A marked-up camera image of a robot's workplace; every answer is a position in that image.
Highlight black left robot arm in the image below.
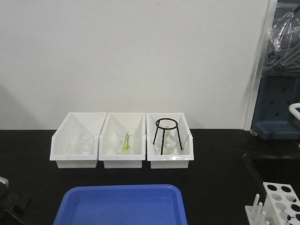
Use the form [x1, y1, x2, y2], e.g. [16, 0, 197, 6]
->
[0, 177, 31, 225]

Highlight blue-grey pegboard drying rack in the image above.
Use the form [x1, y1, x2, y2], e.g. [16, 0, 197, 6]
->
[249, 0, 300, 141]

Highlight white test tube rack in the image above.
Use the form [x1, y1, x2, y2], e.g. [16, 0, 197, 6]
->
[245, 182, 300, 225]

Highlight glass flask under tripod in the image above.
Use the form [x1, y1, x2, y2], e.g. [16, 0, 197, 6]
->
[154, 130, 177, 155]

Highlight beaker with yellow green droppers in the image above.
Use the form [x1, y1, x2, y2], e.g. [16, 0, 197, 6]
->
[116, 131, 135, 155]

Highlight middle white storage bin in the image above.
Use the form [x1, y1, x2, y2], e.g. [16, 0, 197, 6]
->
[98, 112, 146, 169]

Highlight white storage bin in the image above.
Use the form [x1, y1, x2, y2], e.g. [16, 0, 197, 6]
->
[50, 112, 107, 169]
[98, 112, 146, 169]
[146, 112, 194, 169]

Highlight right white storage bin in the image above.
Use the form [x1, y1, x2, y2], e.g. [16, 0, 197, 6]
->
[146, 112, 194, 169]

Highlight glass beakers in left bin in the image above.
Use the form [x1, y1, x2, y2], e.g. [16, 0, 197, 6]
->
[67, 132, 94, 155]

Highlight left white storage bin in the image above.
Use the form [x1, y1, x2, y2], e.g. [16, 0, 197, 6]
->
[50, 112, 107, 169]

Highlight blue plastic tray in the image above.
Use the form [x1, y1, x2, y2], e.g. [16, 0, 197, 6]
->
[54, 184, 188, 225]

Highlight white laboratory faucet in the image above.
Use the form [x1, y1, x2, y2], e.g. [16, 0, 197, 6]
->
[289, 103, 300, 121]

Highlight black lab sink basin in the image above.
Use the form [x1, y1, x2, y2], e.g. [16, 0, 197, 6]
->
[243, 153, 300, 187]

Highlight clear plastic bag of pegs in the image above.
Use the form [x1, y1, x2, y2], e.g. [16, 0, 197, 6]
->
[262, 0, 300, 78]

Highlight black wire tripod stand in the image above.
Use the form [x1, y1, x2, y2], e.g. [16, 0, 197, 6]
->
[152, 118, 183, 156]

